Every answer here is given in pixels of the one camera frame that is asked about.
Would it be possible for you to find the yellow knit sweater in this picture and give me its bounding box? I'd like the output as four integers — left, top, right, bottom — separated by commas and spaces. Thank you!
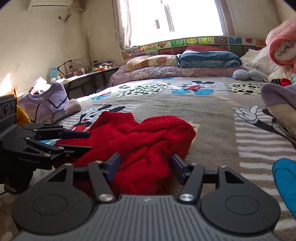
16, 104, 31, 126

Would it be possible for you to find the red knit sweater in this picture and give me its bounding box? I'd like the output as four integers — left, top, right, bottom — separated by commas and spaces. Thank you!
56, 111, 196, 195

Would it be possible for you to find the lavender folded garment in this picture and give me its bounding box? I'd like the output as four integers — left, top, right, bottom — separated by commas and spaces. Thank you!
18, 82, 82, 124

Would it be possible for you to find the cluttered dark side desk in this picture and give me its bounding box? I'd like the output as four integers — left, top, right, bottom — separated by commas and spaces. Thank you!
57, 60, 119, 99

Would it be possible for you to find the Mickey Mouse bed blanket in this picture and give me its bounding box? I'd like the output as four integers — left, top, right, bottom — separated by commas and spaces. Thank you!
0, 76, 296, 241

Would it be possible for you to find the pink floral quilt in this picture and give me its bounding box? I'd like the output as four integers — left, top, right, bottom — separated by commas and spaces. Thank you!
108, 65, 245, 87

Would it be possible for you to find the light blue plush toy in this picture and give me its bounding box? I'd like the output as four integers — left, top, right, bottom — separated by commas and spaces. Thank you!
232, 70, 268, 82

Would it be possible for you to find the blue folded blanket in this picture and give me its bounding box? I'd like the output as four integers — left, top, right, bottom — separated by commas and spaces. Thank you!
177, 51, 242, 68

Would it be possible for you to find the purple and cream garment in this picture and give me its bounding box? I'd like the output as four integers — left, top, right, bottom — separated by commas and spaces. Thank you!
254, 83, 295, 147

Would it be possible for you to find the yellow patterned pillow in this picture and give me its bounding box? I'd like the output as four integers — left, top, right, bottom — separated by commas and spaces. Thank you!
125, 55, 178, 72

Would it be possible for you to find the window curtain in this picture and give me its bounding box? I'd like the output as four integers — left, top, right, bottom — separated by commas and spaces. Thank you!
112, 0, 132, 51

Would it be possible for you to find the colourful alphabet mat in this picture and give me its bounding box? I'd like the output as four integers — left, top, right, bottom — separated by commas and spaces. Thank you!
121, 36, 266, 61

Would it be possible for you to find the cream comforter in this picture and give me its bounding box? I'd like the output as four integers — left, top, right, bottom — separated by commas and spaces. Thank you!
240, 47, 292, 82

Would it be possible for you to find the pink rolled quilt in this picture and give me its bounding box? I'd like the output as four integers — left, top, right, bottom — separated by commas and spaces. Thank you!
266, 17, 295, 68

